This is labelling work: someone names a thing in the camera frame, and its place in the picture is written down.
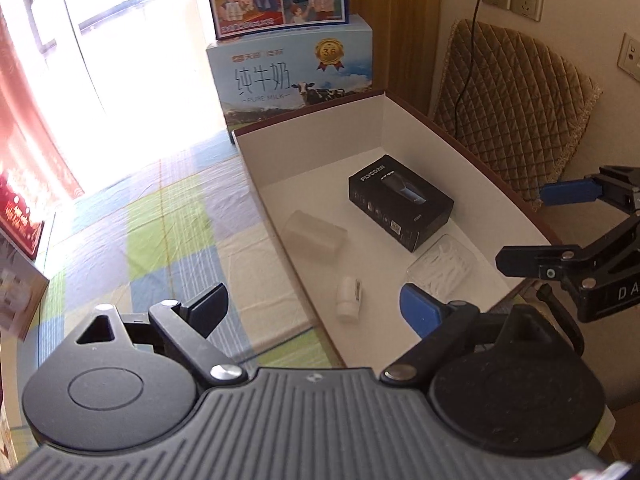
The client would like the black power cable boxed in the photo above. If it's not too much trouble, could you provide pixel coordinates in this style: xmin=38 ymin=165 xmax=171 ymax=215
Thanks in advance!
xmin=453 ymin=0 xmax=490 ymax=137

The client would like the checked blue green tablecloth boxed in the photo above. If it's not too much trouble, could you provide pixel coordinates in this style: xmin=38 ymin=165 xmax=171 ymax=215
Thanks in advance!
xmin=16 ymin=134 xmax=340 ymax=373

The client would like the red gift box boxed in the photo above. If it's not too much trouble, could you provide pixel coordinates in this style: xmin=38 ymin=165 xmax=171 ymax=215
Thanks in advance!
xmin=1 ymin=21 xmax=84 ymax=259

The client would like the black product box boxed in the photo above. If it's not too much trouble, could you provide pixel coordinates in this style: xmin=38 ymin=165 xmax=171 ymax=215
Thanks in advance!
xmin=348 ymin=154 xmax=454 ymax=252

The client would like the clear plastic container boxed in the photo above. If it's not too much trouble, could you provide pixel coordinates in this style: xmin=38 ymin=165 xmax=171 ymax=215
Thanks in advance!
xmin=281 ymin=210 xmax=348 ymax=262

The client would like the beige wall socket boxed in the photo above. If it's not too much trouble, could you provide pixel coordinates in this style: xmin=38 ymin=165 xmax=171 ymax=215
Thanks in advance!
xmin=510 ymin=0 xmax=544 ymax=22

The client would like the clear floss pick box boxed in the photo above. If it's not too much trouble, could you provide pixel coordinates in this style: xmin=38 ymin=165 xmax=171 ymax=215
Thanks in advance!
xmin=407 ymin=234 xmax=476 ymax=302

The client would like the brown quilted chair cushion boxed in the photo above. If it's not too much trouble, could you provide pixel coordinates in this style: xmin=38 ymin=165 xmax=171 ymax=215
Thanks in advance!
xmin=434 ymin=20 xmax=602 ymax=209

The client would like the blue milk carton box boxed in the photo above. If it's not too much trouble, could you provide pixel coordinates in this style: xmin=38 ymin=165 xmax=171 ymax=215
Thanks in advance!
xmin=206 ymin=15 xmax=373 ymax=131

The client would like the edge wall socket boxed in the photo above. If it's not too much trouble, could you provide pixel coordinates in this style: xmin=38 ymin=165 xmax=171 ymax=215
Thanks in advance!
xmin=617 ymin=34 xmax=640 ymax=81

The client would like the brown cardboard sorting box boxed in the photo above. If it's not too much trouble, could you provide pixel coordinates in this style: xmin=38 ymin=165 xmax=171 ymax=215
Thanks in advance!
xmin=235 ymin=91 xmax=558 ymax=370

